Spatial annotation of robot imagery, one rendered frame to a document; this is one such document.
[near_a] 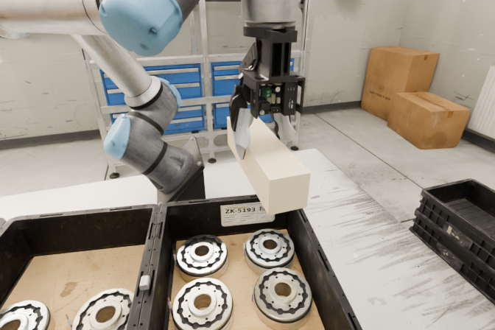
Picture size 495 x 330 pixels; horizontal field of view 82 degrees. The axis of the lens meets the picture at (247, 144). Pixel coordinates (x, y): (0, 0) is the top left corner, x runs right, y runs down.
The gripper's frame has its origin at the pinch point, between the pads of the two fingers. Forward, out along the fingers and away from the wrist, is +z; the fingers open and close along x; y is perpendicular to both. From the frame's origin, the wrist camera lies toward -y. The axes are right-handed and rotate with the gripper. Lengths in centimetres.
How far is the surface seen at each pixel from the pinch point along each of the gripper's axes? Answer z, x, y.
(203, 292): 22.7, -12.8, 7.7
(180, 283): 26.4, -16.7, 1.6
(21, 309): 23.2, -42.4, 1.3
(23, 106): 69, -142, -271
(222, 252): 23.5, -7.5, -0.8
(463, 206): 60, 109, -27
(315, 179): 39, 38, -40
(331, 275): 16.4, 6.8, 15.5
